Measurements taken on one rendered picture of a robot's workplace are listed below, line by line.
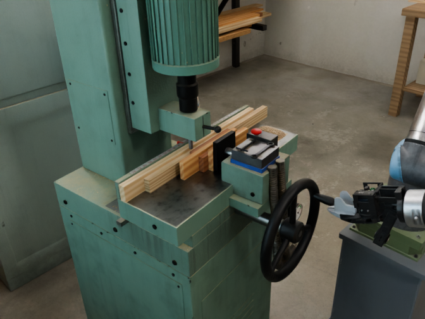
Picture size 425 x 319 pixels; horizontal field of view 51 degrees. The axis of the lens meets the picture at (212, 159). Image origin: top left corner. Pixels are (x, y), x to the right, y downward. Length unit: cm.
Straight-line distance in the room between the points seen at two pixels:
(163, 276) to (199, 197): 27
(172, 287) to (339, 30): 381
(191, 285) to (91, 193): 43
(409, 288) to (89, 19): 128
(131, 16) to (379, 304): 126
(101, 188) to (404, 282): 103
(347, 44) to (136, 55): 368
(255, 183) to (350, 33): 364
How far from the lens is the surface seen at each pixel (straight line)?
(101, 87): 131
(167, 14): 108
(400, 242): 159
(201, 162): 126
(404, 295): 167
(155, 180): 120
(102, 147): 142
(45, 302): 228
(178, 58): 110
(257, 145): 120
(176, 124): 124
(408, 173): 121
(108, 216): 135
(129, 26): 120
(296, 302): 214
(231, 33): 414
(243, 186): 119
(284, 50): 517
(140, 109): 127
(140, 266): 136
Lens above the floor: 157
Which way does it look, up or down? 30 degrees down
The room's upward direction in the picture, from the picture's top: 2 degrees counter-clockwise
